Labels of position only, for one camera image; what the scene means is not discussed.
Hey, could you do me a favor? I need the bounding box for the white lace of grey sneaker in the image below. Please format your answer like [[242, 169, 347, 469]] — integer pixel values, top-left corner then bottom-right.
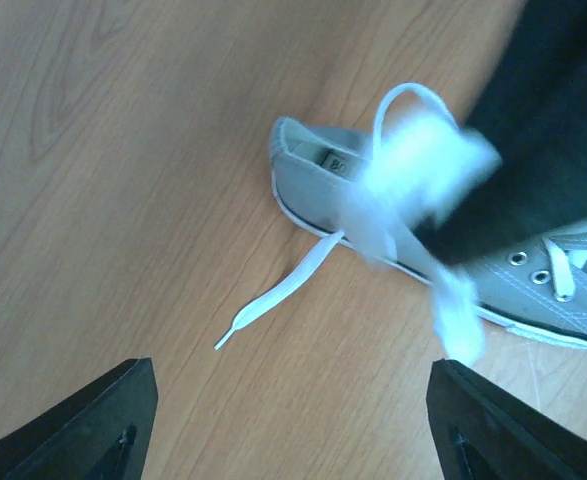
[[214, 82, 587, 365]]

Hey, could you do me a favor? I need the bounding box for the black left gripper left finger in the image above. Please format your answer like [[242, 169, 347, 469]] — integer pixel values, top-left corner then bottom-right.
[[0, 358, 158, 479]]

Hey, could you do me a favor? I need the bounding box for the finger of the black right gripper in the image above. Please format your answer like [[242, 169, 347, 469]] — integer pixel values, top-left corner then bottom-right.
[[417, 1, 587, 265]]

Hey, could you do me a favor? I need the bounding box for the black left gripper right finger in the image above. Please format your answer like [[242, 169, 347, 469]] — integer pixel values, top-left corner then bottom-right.
[[426, 359, 587, 479]]

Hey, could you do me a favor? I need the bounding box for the grey low-top sneaker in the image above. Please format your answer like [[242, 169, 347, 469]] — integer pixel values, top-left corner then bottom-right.
[[269, 117, 587, 349]]

